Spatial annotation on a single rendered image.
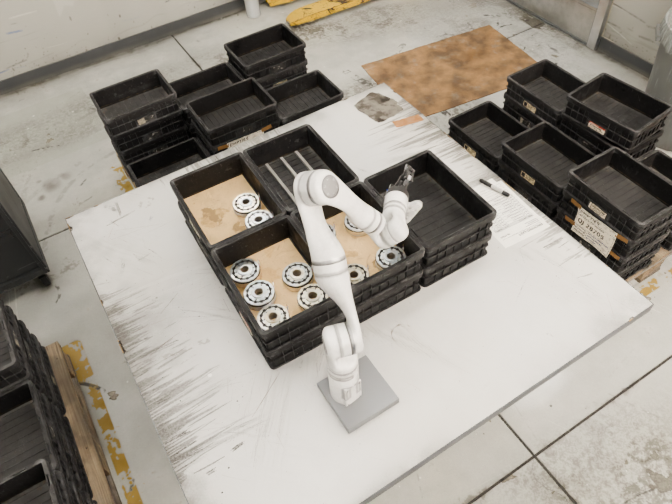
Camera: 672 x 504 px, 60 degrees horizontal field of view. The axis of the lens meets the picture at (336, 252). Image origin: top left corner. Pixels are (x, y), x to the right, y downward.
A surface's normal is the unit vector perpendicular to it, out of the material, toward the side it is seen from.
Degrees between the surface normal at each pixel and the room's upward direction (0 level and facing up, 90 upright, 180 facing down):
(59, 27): 90
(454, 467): 0
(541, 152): 0
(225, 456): 0
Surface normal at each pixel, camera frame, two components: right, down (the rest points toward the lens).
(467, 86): -0.06, -0.63
